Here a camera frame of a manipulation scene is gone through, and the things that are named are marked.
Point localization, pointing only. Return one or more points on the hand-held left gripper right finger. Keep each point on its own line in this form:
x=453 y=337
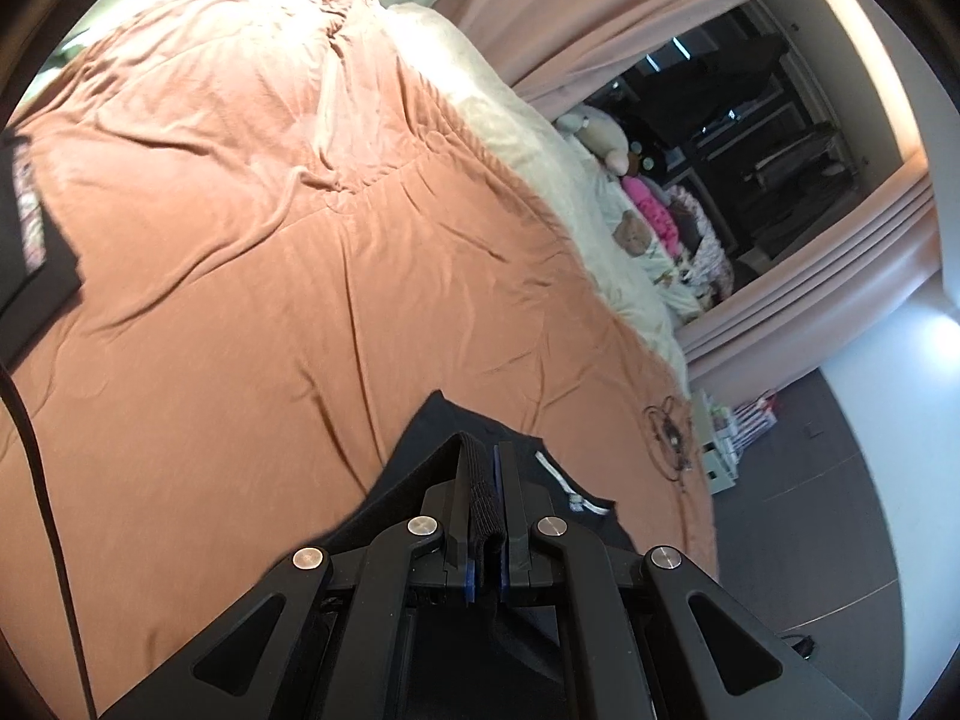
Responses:
x=517 y=532

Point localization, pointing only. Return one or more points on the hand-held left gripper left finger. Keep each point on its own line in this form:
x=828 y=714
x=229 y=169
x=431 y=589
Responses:
x=459 y=532

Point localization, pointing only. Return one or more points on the black bear-print T-shirt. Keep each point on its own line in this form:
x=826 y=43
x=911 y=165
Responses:
x=420 y=457

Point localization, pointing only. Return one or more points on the cream nightstand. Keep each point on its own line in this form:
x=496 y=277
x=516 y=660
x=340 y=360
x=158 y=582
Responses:
x=720 y=472

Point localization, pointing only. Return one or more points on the striped paper bag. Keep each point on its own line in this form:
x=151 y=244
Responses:
x=754 y=424

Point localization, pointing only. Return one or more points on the cream bear-print bedding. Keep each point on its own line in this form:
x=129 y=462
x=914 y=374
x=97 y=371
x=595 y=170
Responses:
x=660 y=277

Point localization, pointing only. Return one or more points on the small black floor object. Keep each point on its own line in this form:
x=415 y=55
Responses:
x=802 y=645

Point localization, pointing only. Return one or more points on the brown teddy bear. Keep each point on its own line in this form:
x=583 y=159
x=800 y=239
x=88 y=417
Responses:
x=634 y=234

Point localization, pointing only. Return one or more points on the orange blanket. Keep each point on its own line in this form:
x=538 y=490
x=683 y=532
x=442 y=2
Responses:
x=262 y=277

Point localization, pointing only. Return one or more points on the floral cloth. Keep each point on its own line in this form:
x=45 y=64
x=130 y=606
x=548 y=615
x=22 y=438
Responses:
x=705 y=255

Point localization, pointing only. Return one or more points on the pink pillow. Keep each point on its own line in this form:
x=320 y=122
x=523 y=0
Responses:
x=652 y=206

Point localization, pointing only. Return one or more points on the dark brown plush toy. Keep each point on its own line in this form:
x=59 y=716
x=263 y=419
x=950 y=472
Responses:
x=646 y=160

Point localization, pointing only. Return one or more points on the pink curtain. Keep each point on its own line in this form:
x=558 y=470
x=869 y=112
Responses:
x=600 y=7
x=825 y=277

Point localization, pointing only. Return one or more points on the cream duvet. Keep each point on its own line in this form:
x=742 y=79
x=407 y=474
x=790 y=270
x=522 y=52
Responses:
x=517 y=127

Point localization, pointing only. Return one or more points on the beige plush toy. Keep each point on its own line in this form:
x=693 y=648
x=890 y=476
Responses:
x=600 y=131

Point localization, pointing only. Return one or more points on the dark folded cloth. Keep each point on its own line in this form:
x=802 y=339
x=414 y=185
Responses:
x=45 y=270

